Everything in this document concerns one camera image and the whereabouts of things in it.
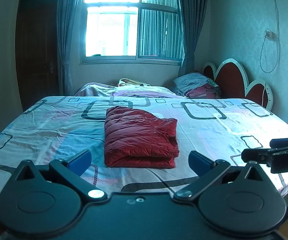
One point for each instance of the bright window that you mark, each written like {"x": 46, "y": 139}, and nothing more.
{"x": 129, "y": 30}

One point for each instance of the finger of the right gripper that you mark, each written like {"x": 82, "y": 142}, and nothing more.
{"x": 276, "y": 159}
{"x": 279, "y": 143}

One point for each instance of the yellow cloth near window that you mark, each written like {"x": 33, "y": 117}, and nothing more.
{"x": 130, "y": 82}

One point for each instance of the dark wooden door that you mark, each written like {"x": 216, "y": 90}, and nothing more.
{"x": 36, "y": 51}

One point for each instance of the red white scalloped headboard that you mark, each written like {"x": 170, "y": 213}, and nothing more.
{"x": 233, "y": 81}

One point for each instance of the grey-blue curtain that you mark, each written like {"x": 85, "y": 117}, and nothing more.
{"x": 191, "y": 19}
{"x": 65, "y": 18}

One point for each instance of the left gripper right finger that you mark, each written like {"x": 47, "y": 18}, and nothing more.
{"x": 209, "y": 173}

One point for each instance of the wall power socket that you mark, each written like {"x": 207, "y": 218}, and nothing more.
{"x": 270, "y": 35}

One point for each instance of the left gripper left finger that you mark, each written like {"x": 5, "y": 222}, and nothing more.
{"x": 68, "y": 173}

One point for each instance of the pink folded blanket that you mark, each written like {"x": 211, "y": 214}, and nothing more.
{"x": 100, "y": 89}

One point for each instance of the grey-blue left curtain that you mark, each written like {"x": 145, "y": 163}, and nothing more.
{"x": 65, "y": 18}

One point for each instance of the grey-blue right curtain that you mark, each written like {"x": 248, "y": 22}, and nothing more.
{"x": 191, "y": 19}

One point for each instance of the red quilted down jacket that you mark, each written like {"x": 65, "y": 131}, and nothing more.
{"x": 138, "y": 139}

